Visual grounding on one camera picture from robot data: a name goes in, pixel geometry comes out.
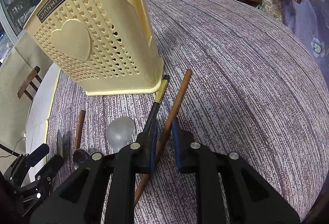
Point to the purple floral cloth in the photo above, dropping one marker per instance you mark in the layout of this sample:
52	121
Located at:
308	15

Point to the wooden chair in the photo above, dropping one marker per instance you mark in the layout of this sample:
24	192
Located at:
28	82

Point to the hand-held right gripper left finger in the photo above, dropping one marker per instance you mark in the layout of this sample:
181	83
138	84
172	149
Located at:
154	141

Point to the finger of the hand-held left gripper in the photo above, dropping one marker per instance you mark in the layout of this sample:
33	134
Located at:
38	153
51	164

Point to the paisley patterned cloth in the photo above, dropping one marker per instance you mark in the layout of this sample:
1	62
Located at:
272	5

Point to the cream plastic utensil holder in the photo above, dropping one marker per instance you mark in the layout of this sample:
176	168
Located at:
102	41

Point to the beige curtain cloth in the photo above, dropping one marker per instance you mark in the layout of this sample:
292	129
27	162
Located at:
12	85

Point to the purple striped tablecloth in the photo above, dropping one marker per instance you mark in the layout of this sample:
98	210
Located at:
244	85

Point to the black chopstick with gold band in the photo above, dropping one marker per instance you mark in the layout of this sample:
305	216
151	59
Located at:
154	108

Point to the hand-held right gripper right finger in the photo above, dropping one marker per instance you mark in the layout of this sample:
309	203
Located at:
176	141

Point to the white tablecloth with yellow edge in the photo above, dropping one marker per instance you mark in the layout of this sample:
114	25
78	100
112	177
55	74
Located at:
38	110

